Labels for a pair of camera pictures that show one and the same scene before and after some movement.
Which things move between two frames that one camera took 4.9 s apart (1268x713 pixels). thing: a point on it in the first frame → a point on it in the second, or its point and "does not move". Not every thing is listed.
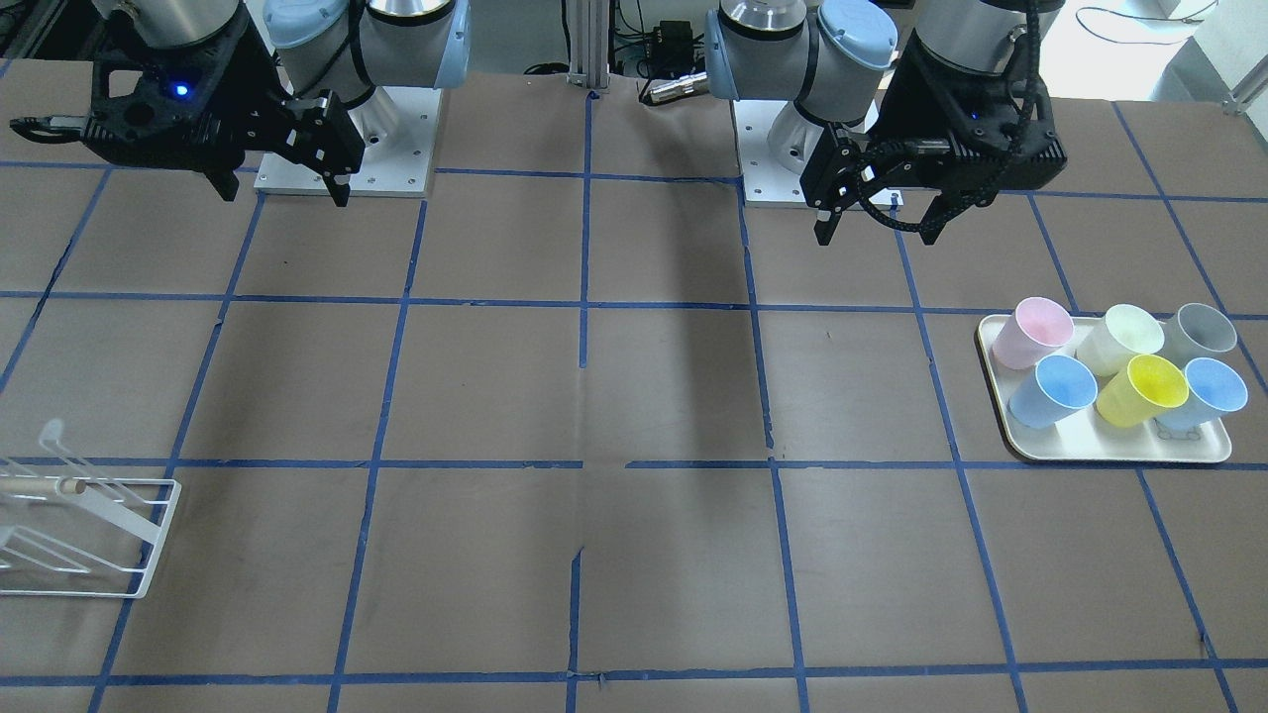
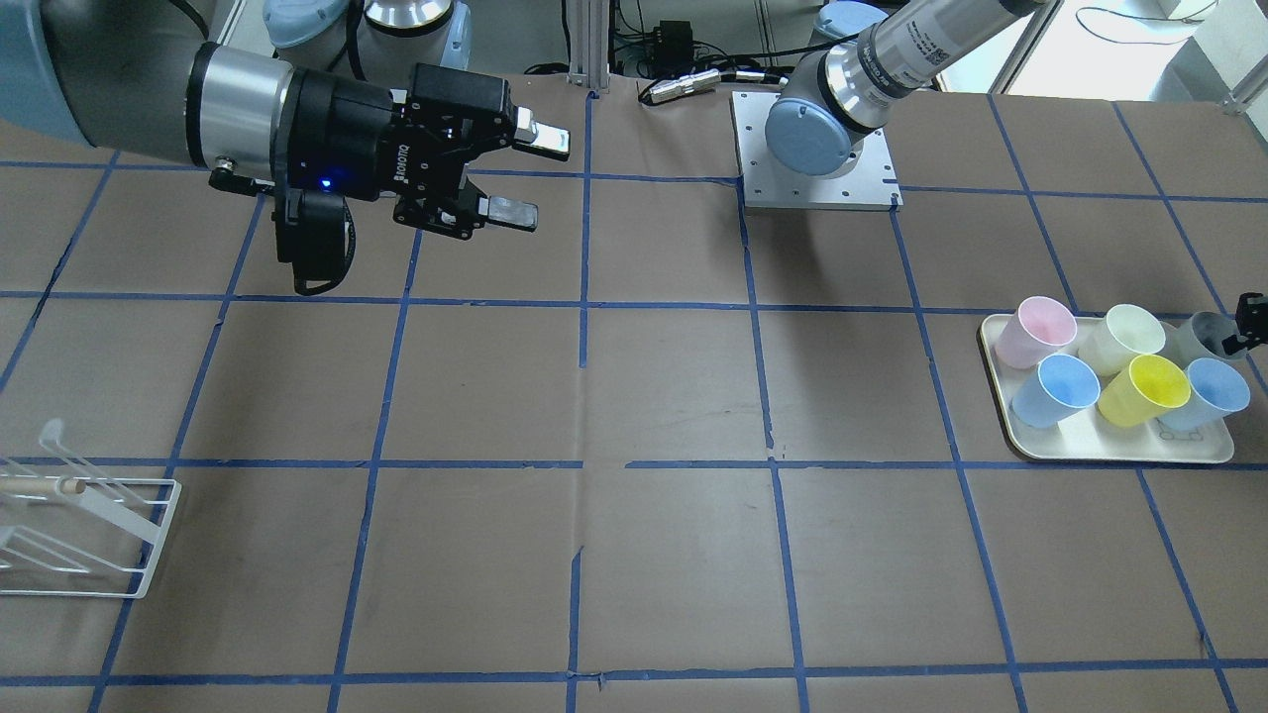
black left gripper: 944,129 → 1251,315
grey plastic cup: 1195,331 does not move
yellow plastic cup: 1140,390 does not move
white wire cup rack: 74,531 does not move
